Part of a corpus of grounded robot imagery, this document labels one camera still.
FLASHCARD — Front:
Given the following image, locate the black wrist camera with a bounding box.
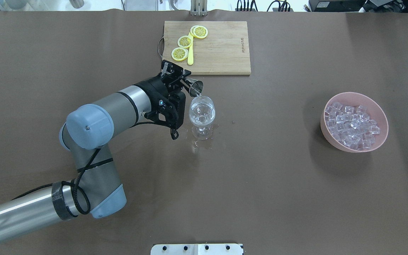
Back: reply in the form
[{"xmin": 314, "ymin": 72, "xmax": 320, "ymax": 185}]
[{"xmin": 160, "ymin": 60, "xmax": 184, "ymax": 79}]

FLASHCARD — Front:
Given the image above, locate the far lemon slice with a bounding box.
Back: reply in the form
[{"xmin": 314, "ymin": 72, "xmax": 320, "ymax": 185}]
[{"xmin": 194, "ymin": 25, "xmax": 209, "ymax": 39}]

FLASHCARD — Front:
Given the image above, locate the lemon slice near handle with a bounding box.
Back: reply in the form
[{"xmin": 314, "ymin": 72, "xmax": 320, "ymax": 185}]
[{"xmin": 171, "ymin": 47, "xmax": 188, "ymax": 61}]

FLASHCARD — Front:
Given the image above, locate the steel double jigger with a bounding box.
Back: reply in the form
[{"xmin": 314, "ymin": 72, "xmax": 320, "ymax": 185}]
[{"xmin": 182, "ymin": 78, "xmax": 204, "ymax": 97}]

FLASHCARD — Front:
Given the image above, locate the pink bowl of ice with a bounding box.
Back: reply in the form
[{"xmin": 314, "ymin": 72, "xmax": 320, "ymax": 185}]
[{"xmin": 320, "ymin": 92, "xmax": 389, "ymax": 152}]

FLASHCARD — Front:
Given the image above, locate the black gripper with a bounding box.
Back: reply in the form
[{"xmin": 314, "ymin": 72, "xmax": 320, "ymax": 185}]
[{"xmin": 135, "ymin": 70, "xmax": 191, "ymax": 130}]

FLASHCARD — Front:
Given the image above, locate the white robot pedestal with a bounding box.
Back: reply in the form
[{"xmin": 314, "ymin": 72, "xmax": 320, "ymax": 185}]
[{"xmin": 150, "ymin": 243, "xmax": 244, "ymax": 255}]

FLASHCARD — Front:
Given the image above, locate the yellow plastic stick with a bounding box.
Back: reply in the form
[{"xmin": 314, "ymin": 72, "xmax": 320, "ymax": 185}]
[{"xmin": 187, "ymin": 32, "xmax": 194, "ymax": 66}]

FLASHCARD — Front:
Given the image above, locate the bamboo cutting board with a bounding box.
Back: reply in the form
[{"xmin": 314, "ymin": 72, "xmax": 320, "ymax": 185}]
[{"xmin": 162, "ymin": 21, "xmax": 251, "ymax": 75}]

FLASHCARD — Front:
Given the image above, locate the aluminium frame post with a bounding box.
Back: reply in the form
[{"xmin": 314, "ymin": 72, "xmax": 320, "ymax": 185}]
[{"xmin": 191, "ymin": 0, "xmax": 208, "ymax": 17}]

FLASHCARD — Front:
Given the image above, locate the middle lemon slice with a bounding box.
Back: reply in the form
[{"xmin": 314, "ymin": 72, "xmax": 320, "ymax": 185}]
[{"xmin": 177, "ymin": 35, "xmax": 194, "ymax": 49}]

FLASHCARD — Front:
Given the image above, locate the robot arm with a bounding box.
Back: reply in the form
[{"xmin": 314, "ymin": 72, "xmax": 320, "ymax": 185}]
[{"xmin": 0, "ymin": 68, "xmax": 191, "ymax": 243}]

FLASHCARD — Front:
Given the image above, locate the clear wine glass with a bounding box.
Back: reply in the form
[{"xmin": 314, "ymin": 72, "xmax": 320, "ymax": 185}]
[{"xmin": 188, "ymin": 95, "xmax": 216, "ymax": 140}]

